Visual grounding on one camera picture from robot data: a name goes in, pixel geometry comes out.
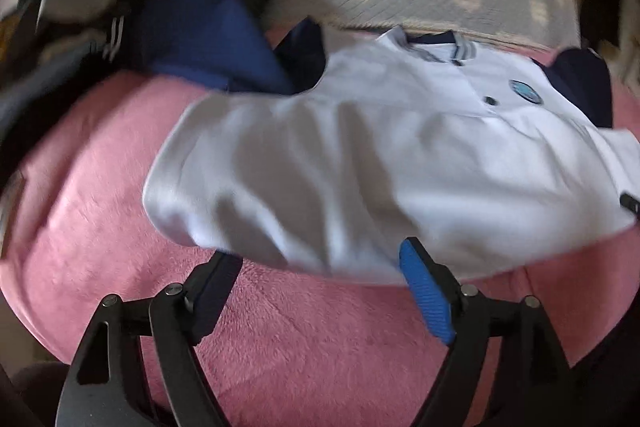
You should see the white and navy jacket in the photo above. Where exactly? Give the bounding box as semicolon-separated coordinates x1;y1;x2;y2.
102;0;640;285

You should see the pink fleece blanket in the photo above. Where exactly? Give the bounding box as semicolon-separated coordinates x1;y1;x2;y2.
0;42;640;427

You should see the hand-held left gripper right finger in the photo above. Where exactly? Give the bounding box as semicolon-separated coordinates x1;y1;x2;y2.
398;237;583;427

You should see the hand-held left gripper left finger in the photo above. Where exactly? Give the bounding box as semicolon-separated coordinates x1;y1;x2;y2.
55;251;245;427

